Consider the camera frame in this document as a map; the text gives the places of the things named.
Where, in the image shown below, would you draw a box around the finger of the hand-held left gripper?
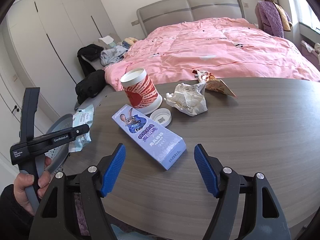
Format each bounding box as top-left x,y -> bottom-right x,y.
71,124 -> 90,141

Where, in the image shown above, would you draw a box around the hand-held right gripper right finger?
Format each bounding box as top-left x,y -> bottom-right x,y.
194,144 -> 292,240

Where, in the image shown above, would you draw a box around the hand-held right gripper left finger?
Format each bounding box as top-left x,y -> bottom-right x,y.
28,143 -> 127,240

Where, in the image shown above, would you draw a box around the light blue plastic packet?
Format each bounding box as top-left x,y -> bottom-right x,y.
68,104 -> 95,153

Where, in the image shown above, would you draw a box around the blue perforated plastic basket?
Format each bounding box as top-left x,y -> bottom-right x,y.
37,114 -> 74,180

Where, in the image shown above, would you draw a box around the purple rabbit print box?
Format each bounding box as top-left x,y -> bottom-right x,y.
112,105 -> 187,171

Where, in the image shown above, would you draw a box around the person's left forearm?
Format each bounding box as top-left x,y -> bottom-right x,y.
0,184 -> 34,240

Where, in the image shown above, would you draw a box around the person's left hand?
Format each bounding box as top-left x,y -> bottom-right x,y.
13,156 -> 52,217

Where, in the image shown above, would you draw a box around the white low cabinet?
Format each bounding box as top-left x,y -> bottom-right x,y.
0,62 -> 49,160

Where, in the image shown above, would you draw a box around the black clothes pile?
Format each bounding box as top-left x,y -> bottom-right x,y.
75,69 -> 106,105

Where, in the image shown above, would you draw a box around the grey bed sheet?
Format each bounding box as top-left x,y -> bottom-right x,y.
99,84 -> 119,100

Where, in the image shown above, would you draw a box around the grey wooden table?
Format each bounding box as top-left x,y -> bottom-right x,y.
72,77 -> 320,240

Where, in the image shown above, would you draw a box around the pile of clothes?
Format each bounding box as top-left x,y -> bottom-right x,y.
77,34 -> 120,78

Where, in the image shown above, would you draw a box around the light blue fluffy cloth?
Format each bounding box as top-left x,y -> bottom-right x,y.
110,225 -> 142,240

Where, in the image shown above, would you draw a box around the white round lid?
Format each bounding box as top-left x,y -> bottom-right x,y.
150,108 -> 172,127

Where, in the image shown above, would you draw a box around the red paper tub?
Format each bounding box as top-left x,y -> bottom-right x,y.
120,68 -> 163,112

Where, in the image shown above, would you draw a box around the crumpled white paper wrapper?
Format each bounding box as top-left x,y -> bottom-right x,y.
164,82 -> 208,117

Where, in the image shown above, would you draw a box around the black garment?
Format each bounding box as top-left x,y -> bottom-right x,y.
77,44 -> 104,63

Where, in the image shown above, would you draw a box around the light blue clothes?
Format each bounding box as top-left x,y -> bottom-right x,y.
100,44 -> 129,67

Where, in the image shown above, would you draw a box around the brown snack wrapper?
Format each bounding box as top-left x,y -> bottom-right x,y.
192,69 -> 237,98

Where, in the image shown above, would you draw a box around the yellow plush toy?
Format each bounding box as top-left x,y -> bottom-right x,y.
122,37 -> 138,48

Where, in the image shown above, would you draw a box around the white wardrobe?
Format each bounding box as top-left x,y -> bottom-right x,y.
5,0 -> 118,98

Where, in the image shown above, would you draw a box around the pink quilt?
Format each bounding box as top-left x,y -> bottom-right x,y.
104,17 -> 320,92

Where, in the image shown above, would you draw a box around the grey bed headboard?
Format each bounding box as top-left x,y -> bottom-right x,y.
136,0 -> 247,40

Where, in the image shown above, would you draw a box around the beige quilted jacket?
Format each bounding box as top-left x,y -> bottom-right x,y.
272,1 -> 293,32

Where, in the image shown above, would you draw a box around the window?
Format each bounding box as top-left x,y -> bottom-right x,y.
282,0 -> 320,30

